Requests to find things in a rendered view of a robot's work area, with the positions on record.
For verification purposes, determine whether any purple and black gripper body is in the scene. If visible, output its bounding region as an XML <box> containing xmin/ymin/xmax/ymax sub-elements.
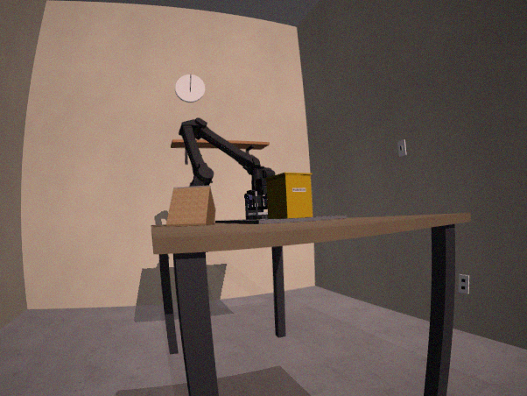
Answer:
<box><xmin>244</xmin><ymin>190</ymin><xmax>267</xmax><ymax>196</ymax></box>

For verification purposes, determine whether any yellow open-top bin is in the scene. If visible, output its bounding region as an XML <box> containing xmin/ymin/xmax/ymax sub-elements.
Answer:
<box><xmin>265</xmin><ymin>173</ymin><xmax>313</xmax><ymax>219</ymax></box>

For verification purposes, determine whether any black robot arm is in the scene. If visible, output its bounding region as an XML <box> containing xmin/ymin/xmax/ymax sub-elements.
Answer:
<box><xmin>179</xmin><ymin>117</ymin><xmax>275</xmax><ymax>190</ymax></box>

